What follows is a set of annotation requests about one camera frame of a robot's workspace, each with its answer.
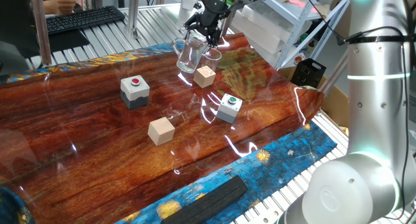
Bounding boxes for white stand with base plate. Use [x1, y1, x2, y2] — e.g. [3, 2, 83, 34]
[161, 0, 202, 30]

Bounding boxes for white metal shelf rack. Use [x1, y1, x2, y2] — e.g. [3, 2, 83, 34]
[248, 0, 352, 71]

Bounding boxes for pink paper sheet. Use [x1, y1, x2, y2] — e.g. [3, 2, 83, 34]
[287, 0, 313, 11]

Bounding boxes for black computer monitor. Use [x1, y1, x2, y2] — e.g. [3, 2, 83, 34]
[0, 0, 43, 59]

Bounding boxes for black foam bar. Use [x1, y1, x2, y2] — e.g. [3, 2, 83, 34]
[161, 175, 250, 224]

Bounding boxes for green push button box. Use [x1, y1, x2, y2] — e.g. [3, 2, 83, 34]
[215, 93, 243, 125]

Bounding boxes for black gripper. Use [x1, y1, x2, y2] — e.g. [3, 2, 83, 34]
[184, 0, 231, 49]

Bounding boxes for brown wooden panel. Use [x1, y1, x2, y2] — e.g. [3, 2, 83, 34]
[331, 0, 352, 36]

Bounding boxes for black desk mat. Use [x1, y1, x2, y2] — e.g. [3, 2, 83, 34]
[32, 29, 91, 58]

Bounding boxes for aluminium frame post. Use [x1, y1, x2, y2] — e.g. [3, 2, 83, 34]
[126, 0, 140, 40]
[29, 0, 53, 68]

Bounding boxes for light wooden cube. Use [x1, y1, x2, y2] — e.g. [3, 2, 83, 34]
[147, 116, 176, 147]
[192, 65, 217, 89]

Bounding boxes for black plastic crate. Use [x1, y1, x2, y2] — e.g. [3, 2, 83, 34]
[290, 57, 328, 89]

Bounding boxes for aluminium frame beam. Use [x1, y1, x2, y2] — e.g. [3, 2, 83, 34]
[320, 47, 350, 95]

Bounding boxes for red push button box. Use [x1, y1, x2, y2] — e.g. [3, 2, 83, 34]
[120, 75, 151, 110]

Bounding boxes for person hand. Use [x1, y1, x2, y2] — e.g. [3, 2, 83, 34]
[43, 0, 79, 16]

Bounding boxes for black cable with arm strap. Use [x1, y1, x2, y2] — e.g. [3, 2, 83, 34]
[304, 0, 416, 218]

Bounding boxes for glossy wood grain mat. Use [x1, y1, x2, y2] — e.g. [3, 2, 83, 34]
[0, 32, 326, 224]

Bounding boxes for white foam boxes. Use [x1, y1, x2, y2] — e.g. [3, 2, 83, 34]
[231, 0, 289, 56]

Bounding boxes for clear empty plastic cup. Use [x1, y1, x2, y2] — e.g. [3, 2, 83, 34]
[201, 47, 223, 72]

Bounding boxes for clear mug with water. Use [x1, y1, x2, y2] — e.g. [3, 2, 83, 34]
[172, 31, 209, 74]

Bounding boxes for black computer keyboard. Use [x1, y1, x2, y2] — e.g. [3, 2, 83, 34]
[45, 5, 126, 36]

